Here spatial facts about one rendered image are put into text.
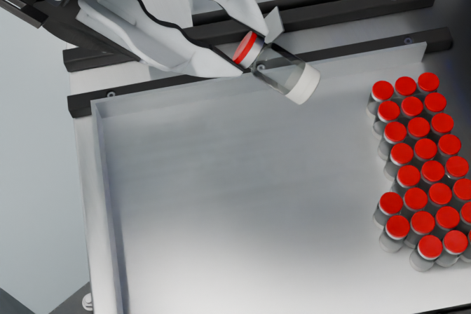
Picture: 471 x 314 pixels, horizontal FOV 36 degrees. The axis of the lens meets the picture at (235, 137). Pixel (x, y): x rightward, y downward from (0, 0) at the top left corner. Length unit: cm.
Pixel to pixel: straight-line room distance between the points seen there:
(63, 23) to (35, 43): 154
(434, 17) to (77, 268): 106
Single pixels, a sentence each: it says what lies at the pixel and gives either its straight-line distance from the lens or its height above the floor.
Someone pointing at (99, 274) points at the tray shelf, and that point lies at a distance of 71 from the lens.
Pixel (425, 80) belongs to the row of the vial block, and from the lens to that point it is 73.
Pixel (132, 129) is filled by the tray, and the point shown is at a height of 88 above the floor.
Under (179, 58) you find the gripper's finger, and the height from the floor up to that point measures 122.
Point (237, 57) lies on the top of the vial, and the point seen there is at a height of 121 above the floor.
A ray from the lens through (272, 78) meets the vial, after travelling 40.
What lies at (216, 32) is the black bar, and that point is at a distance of 78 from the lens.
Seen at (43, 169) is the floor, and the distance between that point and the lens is 176.
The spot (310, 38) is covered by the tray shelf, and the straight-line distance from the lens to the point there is 80.
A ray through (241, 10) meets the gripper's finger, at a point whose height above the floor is 122.
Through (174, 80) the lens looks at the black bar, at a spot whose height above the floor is 90.
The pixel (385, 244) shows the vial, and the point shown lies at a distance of 69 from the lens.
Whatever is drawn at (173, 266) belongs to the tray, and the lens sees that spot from 69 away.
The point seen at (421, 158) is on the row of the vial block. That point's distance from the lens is 69.
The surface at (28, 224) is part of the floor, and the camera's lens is 172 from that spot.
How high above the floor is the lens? 155
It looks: 64 degrees down
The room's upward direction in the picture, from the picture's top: 5 degrees counter-clockwise
